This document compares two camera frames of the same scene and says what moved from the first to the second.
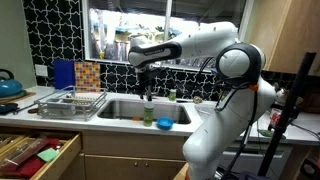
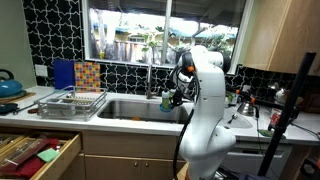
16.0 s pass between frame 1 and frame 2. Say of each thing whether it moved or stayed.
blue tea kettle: stayed
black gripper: moved
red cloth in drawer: stayed
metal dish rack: stayed
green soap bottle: moved
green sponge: stayed
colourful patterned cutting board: stayed
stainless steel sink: stayed
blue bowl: moved
